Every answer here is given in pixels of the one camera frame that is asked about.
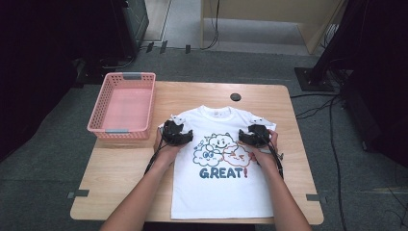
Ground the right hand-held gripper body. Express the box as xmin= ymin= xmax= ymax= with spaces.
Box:
xmin=247 ymin=116 xmax=276 ymax=148

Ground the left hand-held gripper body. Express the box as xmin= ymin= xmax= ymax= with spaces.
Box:
xmin=161 ymin=114 xmax=187 ymax=146

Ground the white t-shirt with cartoon print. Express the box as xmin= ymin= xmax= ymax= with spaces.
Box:
xmin=159 ymin=105 xmax=277 ymax=220

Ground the person's left hand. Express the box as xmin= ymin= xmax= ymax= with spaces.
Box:
xmin=153 ymin=127 xmax=185 ymax=169

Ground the person's right hand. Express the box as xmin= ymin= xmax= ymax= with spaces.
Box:
xmin=248 ymin=129 xmax=279 ymax=171

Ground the pink plastic basket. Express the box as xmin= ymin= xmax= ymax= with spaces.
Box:
xmin=87 ymin=71 xmax=157 ymax=141

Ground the grey tape strip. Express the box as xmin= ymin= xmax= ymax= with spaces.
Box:
xmin=66 ymin=189 xmax=90 ymax=199
xmin=305 ymin=193 xmax=327 ymax=202

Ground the dark glass-front cabinet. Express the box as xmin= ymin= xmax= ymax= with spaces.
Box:
xmin=110 ymin=0 xmax=150 ymax=60

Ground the black metal stand pole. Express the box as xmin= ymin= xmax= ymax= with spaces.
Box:
xmin=311 ymin=0 xmax=365 ymax=83

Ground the light wooden cabinet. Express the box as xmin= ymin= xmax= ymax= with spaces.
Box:
xmin=200 ymin=0 xmax=349 ymax=56

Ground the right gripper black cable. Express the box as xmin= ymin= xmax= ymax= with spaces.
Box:
xmin=265 ymin=136 xmax=286 ymax=180

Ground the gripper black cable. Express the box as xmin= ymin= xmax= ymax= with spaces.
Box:
xmin=265 ymin=136 xmax=286 ymax=180
xmin=143 ymin=138 xmax=170 ymax=176

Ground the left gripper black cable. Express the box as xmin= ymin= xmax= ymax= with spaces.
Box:
xmin=143 ymin=138 xmax=170 ymax=176

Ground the black floor cable bundle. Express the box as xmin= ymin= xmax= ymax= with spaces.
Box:
xmin=289 ymin=91 xmax=342 ymax=120

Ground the black stand base plate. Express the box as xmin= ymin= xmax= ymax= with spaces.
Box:
xmin=293 ymin=66 xmax=337 ymax=93

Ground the long black floor cable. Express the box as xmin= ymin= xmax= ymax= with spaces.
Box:
xmin=328 ymin=95 xmax=348 ymax=231

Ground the black hanging cable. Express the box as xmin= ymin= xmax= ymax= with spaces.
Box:
xmin=199 ymin=0 xmax=221 ymax=51

